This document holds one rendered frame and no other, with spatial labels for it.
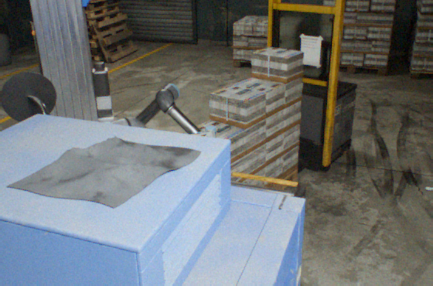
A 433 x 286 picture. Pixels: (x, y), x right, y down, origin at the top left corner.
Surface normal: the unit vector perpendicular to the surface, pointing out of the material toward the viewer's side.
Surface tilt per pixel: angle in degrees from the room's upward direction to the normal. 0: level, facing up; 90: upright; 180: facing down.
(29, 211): 0
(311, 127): 90
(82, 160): 51
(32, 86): 90
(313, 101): 90
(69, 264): 90
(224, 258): 0
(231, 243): 0
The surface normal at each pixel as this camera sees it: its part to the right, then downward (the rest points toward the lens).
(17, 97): 0.56, 0.31
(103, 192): -0.06, -0.85
